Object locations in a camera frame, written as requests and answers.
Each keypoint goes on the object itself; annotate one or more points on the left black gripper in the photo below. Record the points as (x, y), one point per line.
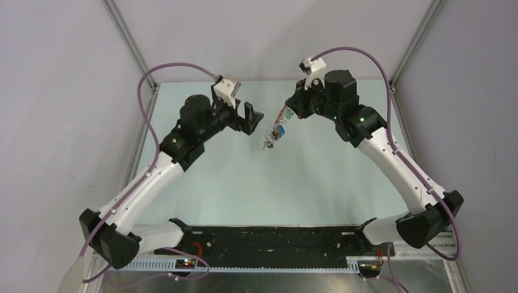
(247, 124)

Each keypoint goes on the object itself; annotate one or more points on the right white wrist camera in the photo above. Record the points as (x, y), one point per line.
(315, 69)

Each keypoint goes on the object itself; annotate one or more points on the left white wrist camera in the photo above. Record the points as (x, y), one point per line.
(226, 88)

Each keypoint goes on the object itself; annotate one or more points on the key with green tag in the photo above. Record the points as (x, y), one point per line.
(288, 114)

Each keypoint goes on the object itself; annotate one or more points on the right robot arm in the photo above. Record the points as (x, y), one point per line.
(429, 204)

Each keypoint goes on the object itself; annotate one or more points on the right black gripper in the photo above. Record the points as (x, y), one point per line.
(297, 102)

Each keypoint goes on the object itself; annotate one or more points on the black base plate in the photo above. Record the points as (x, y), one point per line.
(276, 246)

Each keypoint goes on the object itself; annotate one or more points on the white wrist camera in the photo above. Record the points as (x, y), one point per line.
(315, 69)
(226, 88)

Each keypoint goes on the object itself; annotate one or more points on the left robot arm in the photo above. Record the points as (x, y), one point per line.
(112, 231)

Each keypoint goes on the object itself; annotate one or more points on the grey slotted cable duct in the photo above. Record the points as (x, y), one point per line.
(179, 265)

